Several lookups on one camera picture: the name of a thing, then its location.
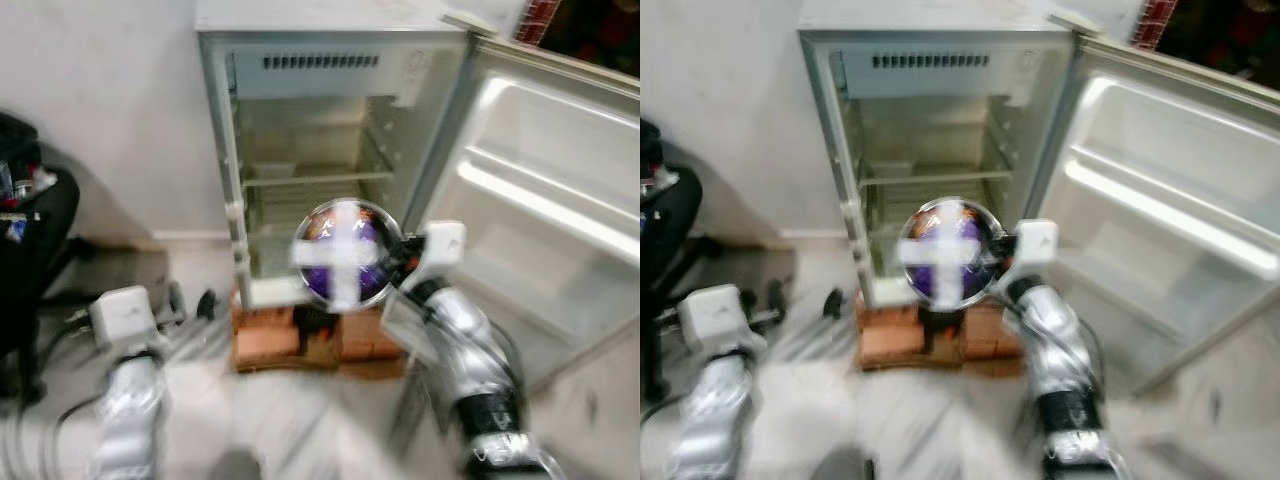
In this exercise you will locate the round purple bowl white cross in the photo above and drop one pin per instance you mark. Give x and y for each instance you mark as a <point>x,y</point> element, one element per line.
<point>345,255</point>
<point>950,255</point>

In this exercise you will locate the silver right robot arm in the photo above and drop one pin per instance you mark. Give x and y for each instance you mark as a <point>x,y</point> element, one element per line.
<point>1055,330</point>
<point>470,340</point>

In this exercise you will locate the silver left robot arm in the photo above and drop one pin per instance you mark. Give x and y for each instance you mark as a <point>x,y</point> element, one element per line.
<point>715,420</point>
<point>130,410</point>

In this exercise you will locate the glass fridge shelf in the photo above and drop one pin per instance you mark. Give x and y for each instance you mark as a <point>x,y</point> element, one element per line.
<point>320,178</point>
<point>940,178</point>

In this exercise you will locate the small black object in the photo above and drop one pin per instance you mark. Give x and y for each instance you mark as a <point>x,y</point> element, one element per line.
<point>207,303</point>
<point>835,302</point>

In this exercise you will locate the orange brick stack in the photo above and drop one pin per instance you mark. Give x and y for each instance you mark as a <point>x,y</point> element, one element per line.
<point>265,340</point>
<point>372,338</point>
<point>885,342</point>
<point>990,338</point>

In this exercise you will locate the grey robot left leg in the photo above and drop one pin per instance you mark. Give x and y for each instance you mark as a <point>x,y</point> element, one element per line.
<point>235,468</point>
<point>840,466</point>

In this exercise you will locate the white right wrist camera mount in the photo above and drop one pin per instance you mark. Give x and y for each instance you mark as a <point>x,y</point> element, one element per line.
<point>443,245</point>
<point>1035,243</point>

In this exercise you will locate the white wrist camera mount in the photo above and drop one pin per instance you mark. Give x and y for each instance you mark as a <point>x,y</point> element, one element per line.
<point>712,315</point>
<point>443,245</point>
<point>1035,243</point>
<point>122,315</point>

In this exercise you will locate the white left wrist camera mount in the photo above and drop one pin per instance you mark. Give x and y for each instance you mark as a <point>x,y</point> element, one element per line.
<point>712,315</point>
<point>122,315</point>

